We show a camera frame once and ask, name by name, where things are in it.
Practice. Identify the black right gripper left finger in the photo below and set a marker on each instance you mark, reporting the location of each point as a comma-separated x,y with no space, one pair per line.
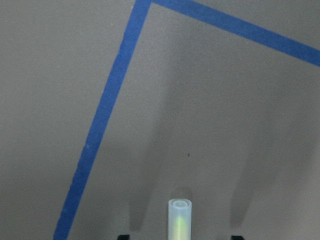
123,237

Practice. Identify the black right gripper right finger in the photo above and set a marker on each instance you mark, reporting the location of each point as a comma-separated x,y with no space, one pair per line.
237,237

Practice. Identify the yellow highlighter pen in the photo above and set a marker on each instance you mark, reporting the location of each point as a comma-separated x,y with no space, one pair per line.
179,219

